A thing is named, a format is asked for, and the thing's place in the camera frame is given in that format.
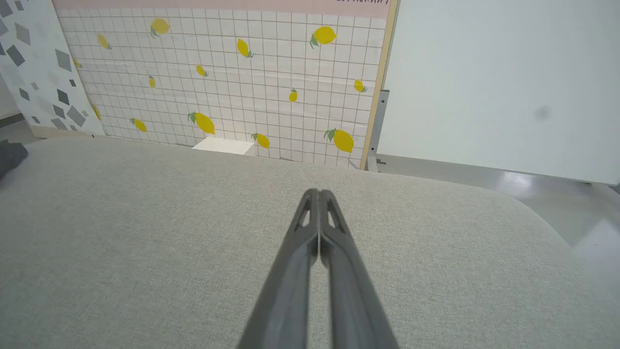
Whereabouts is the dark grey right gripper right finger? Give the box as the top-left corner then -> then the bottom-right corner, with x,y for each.
319,190 -> 401,349

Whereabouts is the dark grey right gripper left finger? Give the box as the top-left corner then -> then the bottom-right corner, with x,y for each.
237,189 -> 321,349

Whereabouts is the black and white garment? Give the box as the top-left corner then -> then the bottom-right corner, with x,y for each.
0,140 -> 29,179

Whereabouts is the white rectangular box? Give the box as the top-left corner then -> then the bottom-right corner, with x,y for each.
192,137 -> 256,156

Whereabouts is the grey metal panel stand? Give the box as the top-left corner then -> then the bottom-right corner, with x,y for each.
366,89 -> 390,173

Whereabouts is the lemon print tile backdrop panel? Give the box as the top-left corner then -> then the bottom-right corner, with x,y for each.
51,0 -> 399,170

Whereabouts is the grey confetti pattern panel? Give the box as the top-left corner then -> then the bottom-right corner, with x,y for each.
0,0 -> 106,139

